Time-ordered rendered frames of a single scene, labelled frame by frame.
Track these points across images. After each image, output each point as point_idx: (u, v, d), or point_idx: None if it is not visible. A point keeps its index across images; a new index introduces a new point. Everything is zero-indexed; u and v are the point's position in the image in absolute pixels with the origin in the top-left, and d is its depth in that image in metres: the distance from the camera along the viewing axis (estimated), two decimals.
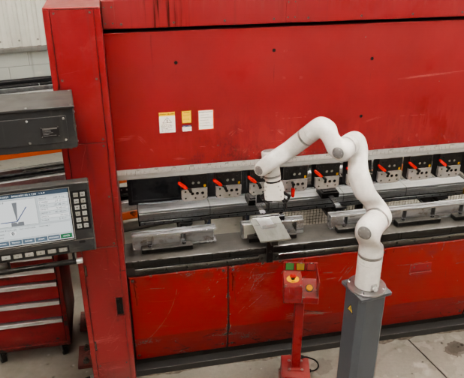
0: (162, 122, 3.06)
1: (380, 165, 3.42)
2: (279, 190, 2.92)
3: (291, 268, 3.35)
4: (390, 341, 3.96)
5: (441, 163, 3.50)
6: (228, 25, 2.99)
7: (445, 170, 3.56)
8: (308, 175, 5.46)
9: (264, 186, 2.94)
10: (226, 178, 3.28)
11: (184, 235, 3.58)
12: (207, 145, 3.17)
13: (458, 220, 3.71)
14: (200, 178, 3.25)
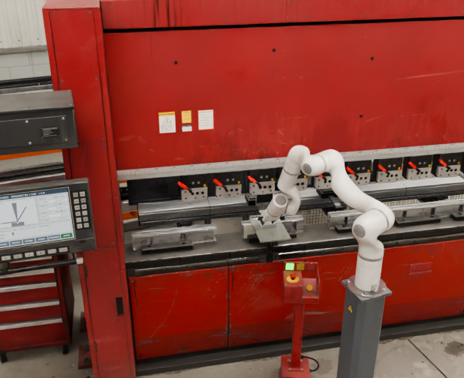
0: (162, 122, 3.06)
1: (380, 165, 3.42)
2: (264, 211, 3.29)
3: (291, 268, 3.35)
4: (390, 341, 3.96)
5: (441, 163, 3.50)
6: (228, 25, 2.99)
7: (445, 170, 3.56)
8: (308, 175, 5.46)
9: None
10: (226, 178, 3.28)
11: (184, 235, 3.58)
12: (207, 145, 3.17)
13: (458, 220, 3.71)
14: (200, 178, 3.25)
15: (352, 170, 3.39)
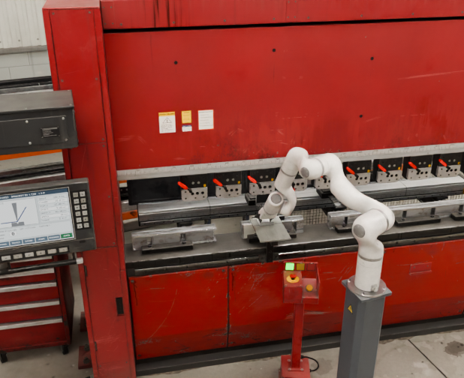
0: (162, 122, 3.06)
1: (380, 165, 3.42)
2: (261, 208, 3.33)
3: (291, 268, 3.35)
4: (390, 341, 3.96)
5: (441, 163, 3.50)
6: (228, 25, 2.99)
7: (445, 170, 3.56)
8: None
9: None
10: (226, 178, 3.28)
11: (184, 235, 3.58)
12: (207, 145, 3.17)
13: (458, 220, 3.71)
14: (200, 178, 3.25)
15: (352, 170, 3.39)
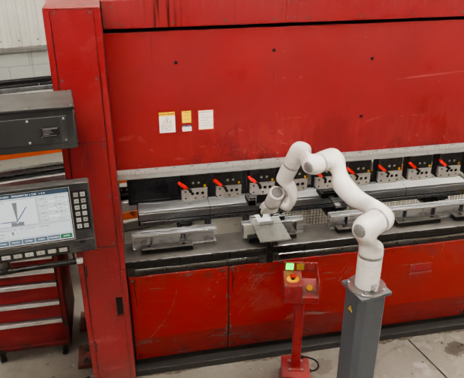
0: (162, 122, 3.06)
1: (380, 165, 3.42)
2: (262, 203, 3.30)
3: (291, 268, 3.35)
4: (390, 341, 3.96)
5: (441, 163, 3.50)
6: (228, 25, 2.99)
7: (445, 170, 3.56)
8: (308, 175, 5.46)
9: None
10: (226, 178, 3.28)
11: (184, 235, 3.58)
12: (207, 145, 3.17)
13: (458, 220, 3.71)
14: (200, 178, 3.25)
15: (352, 170, 3.39)
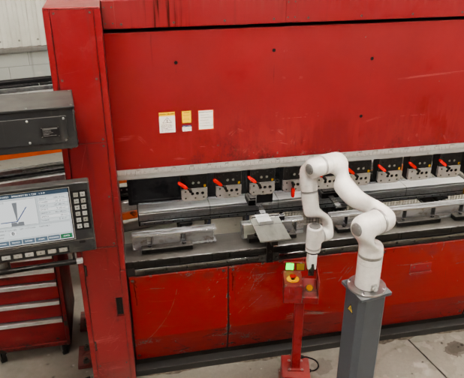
0: (162, 122, 3.06)
1: (380, 165, 3.42)
2: (308, 261, 3.15)
3: (291, 268, 3.35)
4: (390, 341, 3.96)
5: (441, 163, 3.50)
6: (228, 25, 2.99)
7: (445, 170, 3.56)
8: None
9: None
10: (226, 178, 3.28)
11: (184, 235, 3.58)
12: (207, 145, 3.17)
13: (458, 220, 3.71)
14: (200, 178, 3.25)
15: (352, 170, 3.39)
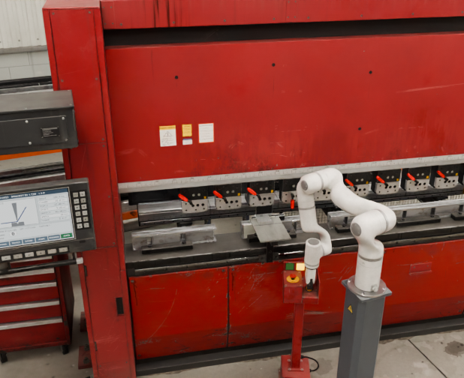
0: (163, 136, 3.10)
1: (378, 177, 3.45)
2: (306, 275, 3.21)
3: (291, 268, 3.35)
4: (390, 341, 3.96)
5: (439, 175, 3.54)
6: (228, 25, 2.99)
7: (443, 181, 3.60)
8: None
9: None
10: (226, 190, 3.32)
11: (184, 235, 3.58)
12: (207, 157, 3.21)
13: (458, 220, 3.71)
14: (200, 190, 3.28)
15: (351, 182, 3.42)
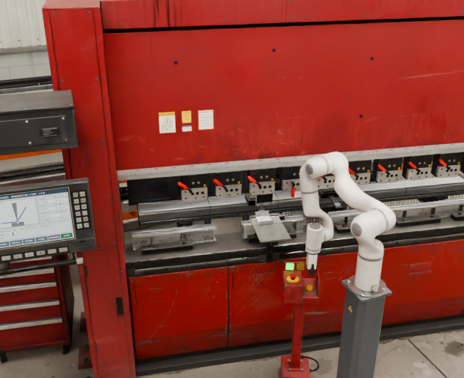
0: (162, 122, 3.06)
1: (380, 165, 3.42)
2: (308, 261, 3.15)
3: (291, 268, 3.35)
4: (390, 341, 3.96)
5: (441, 163, 3.50)
6: (228, 25, 2.99)
7: (445, 170, 3.57)
8: None
9: None
10: (226, 178, 3.28)
11: (184, 235, 3.58)
12: (207, 145, 3.17)
13: (458, 220, 3.71)
14: (200, 178, 3.25)
15: (352, 170, 3.39)
